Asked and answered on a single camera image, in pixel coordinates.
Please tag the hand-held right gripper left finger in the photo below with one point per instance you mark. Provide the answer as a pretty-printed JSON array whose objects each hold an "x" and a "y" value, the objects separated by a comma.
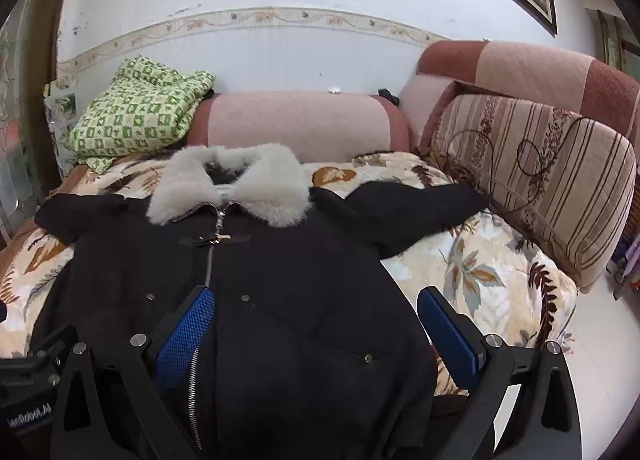
[{"x": 184, "y": 337}]

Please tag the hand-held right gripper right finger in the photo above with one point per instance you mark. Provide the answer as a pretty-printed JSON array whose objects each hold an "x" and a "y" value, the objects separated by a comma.
[{"x": 450, "y": 340}]

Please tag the black coat with fur collar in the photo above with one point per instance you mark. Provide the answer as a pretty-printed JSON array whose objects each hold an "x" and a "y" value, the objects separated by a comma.
[{"x": 300, "y": 290}]

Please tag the leaf print blanket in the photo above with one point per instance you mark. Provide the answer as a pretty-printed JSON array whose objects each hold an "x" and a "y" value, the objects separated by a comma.
[{"x": 480, "y": 270}]

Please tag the striped floral sofa cushion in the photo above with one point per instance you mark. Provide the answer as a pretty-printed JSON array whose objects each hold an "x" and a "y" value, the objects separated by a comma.
[{"x": 540, "y": 180}]

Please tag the purple cloth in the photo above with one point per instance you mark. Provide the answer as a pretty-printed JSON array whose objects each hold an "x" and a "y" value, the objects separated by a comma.
[{"x": 627, "y": 260}]

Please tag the green checkered quilt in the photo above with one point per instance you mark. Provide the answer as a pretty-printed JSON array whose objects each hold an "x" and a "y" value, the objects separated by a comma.
[{"x": 135, "y": 107}]

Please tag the pink sofa bolster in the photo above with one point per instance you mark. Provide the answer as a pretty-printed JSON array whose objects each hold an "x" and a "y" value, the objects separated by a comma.
[{"x": 300, "y": 120}]

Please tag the glass panel door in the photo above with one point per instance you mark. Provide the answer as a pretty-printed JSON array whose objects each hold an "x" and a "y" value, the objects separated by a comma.
[{"x": 25, "y": 140}]

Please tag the small black object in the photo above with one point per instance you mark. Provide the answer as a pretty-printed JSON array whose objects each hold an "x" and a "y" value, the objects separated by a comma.
[{"x": 387, "y": 95}]

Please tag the floral pillow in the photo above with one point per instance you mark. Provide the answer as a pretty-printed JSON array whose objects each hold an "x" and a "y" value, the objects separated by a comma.
[{"x": 60, "y": 115}]

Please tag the pink patchwork sofa backrest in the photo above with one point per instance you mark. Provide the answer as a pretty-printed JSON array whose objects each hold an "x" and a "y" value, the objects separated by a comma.
[{"x": 525, "y": 67}]

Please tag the wooden framed panel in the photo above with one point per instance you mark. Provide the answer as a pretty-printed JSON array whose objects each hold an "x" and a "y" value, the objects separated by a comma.
[{"x": 617, "y": 42}]

